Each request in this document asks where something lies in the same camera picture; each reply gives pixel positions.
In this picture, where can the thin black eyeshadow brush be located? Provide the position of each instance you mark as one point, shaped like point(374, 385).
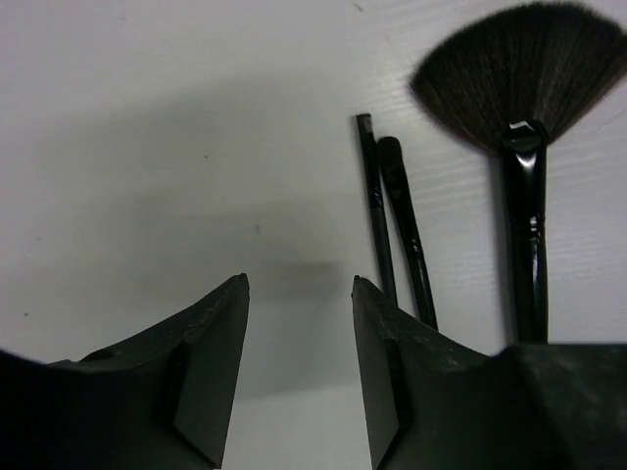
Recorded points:
point(396, 182)

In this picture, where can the black fan makeup brush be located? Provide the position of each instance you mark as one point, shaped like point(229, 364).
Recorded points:
point(510, 85)

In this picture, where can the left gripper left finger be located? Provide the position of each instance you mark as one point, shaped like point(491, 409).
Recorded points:
point(161, 399)

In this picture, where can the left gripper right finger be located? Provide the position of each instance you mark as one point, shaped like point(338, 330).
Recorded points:
point(432, 403)

